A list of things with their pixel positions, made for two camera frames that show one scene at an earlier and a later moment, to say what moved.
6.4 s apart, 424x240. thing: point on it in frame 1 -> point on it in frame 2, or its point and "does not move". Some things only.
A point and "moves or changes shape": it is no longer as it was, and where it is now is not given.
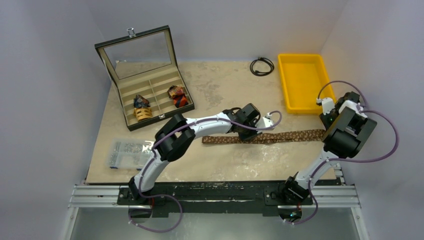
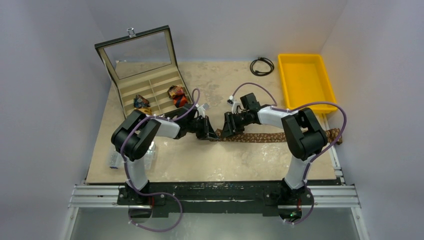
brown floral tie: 266,138 moves or changes shape
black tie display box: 143,69 does not move
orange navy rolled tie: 180,100 does not move
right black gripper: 325,120 -> 230,122
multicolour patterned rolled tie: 173,90 does not move
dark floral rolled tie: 140,102 does not move
